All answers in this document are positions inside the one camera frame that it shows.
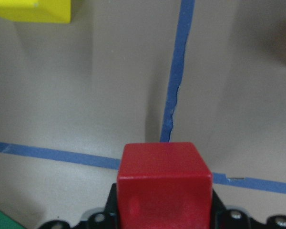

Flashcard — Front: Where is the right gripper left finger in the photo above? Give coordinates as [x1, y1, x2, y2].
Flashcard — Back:
[104, 183, 118, 229]

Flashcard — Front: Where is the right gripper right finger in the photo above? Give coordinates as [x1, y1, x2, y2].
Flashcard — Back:
[210, 189, 228, 229]

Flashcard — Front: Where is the red wooden block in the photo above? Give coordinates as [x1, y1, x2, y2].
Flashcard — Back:
[117, 142, 213, 229]

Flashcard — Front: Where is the green wooden block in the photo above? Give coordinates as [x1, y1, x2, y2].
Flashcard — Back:
[0, 211, 24, 229]

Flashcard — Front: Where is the yellow wooden block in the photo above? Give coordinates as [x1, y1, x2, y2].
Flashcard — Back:
[0, 0, 72, 23]

